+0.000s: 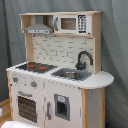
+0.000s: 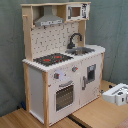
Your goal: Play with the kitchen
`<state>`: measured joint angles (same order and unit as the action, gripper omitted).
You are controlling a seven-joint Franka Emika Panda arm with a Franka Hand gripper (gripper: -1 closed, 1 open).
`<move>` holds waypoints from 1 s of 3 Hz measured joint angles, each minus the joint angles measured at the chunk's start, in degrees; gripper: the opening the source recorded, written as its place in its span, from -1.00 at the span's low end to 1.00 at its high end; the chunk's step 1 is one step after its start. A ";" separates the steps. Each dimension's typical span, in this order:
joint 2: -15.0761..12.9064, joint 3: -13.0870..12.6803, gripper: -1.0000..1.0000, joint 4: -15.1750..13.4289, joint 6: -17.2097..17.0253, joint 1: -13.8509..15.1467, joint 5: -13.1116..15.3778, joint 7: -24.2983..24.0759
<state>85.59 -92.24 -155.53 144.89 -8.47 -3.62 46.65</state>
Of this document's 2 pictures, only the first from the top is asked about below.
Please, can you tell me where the black toy stovetop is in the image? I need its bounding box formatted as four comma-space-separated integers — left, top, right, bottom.
18, 62, 55, 73

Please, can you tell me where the white cabinet door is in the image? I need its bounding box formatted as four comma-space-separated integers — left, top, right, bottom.
45, 82, 82, 128

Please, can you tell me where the toy oven door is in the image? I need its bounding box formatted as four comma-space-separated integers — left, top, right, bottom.
11, 87, 44, 128

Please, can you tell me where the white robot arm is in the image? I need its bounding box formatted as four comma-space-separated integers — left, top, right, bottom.
1, 121, 40, 128

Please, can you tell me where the grey range hood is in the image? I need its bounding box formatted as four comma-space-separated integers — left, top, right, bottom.
24, 15, 52, 34

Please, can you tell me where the grey toy sink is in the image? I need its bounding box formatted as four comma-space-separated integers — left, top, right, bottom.
52, 68, 92, 81

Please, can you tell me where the stove knob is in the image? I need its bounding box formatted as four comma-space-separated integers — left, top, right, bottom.
30, 81, 37, 88
12, 77, 18, 83

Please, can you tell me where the wooden toy kitchen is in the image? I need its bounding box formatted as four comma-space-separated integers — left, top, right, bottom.
7, 11, 114, 128

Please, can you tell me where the white toy microwave door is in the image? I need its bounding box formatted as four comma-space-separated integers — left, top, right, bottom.
54, 15, 90, 34

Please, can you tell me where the black toy faucet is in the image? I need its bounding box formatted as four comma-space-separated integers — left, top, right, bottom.
75, 51, 93, 70

